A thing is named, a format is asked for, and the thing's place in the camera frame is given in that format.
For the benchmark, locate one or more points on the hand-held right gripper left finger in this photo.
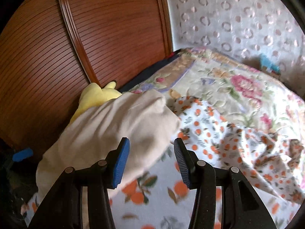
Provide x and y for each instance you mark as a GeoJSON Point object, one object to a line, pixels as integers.
{"type": "Point", "coordinates": [121, 164]}

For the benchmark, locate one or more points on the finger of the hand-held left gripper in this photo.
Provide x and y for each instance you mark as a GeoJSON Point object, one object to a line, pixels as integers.
{"type": "Point", "coordinates": [22, 154]}

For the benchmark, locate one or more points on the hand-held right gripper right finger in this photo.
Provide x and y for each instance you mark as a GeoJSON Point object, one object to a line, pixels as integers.
{"type": "Point", "coordinates": [182, 164]}

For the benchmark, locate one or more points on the pale pink printed t-shirt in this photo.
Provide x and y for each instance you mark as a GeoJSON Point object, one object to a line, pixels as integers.
{"type": "Point", "coordinates": [107, 124]}

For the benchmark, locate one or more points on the orange fruit print bed sheet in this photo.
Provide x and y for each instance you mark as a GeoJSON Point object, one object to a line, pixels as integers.
{"type": "Point", "coordinates": [154, 188]}

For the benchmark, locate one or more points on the orange dotted white garment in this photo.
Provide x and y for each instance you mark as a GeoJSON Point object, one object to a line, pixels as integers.
{"type": "Point", "coordinates": [209, 128]}

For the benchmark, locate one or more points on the yellow plush toy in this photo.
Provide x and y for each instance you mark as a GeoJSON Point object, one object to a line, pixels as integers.
{"type": "Point", "coordinates": [95, 95]}

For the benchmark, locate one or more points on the floral quilt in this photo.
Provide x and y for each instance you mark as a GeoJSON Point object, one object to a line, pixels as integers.
{"type": "Point", "coordinates": [226, 88]}

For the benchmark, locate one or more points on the dark blue blanket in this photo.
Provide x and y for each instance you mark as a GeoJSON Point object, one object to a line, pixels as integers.
{"type": "Point", "coordinates": [147, 74]}

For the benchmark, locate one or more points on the cardboard box with blue bag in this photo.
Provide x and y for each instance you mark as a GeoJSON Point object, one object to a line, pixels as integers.
{"type": "Point", "coordinates": [269, 64]}

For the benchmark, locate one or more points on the brown wooden wardrobe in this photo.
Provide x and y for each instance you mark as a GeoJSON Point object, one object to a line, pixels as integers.
{"type": "Point", "coordinates": [107, 28]}

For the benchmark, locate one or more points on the circle patterned sheer curtain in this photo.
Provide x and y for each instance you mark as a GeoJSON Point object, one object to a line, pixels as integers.
{"type": "Point", "coordinates": [238, 16]}

